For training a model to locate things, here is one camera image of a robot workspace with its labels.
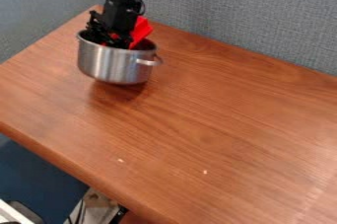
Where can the metal table leg bracket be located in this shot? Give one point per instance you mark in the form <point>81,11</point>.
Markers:
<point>95,209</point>

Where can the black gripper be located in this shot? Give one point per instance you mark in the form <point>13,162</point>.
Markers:
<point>111,26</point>

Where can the white object bottom left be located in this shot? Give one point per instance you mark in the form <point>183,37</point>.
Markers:
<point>17,213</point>

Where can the stainless steel pot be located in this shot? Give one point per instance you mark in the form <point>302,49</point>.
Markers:
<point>117,65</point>

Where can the red rectangular block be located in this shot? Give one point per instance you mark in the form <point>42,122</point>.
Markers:
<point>143,29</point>

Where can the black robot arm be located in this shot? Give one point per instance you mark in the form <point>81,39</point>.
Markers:
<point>111,26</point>

